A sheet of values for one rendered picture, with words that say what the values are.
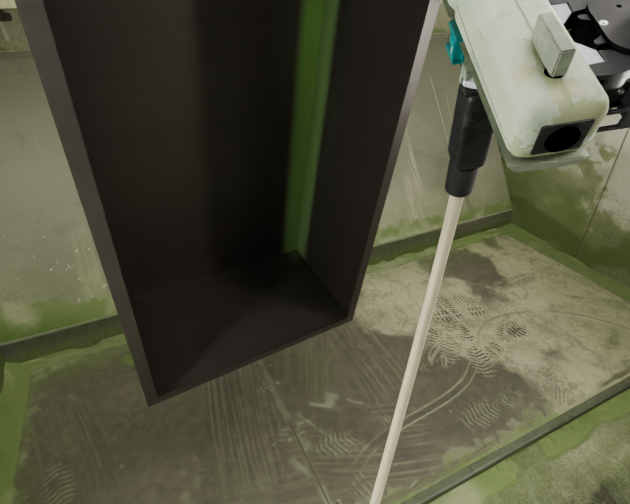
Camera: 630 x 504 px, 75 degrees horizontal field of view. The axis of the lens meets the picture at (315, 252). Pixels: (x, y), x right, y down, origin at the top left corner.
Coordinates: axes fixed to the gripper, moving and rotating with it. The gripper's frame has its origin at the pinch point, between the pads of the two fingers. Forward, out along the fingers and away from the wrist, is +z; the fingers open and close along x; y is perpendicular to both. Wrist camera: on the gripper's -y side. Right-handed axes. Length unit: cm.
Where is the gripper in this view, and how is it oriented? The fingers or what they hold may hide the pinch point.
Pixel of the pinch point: (476, 54)
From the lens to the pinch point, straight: 37.3
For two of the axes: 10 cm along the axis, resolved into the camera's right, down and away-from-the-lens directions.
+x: -0.8, -8.7, 4.8
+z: -9.9, 1.3, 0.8
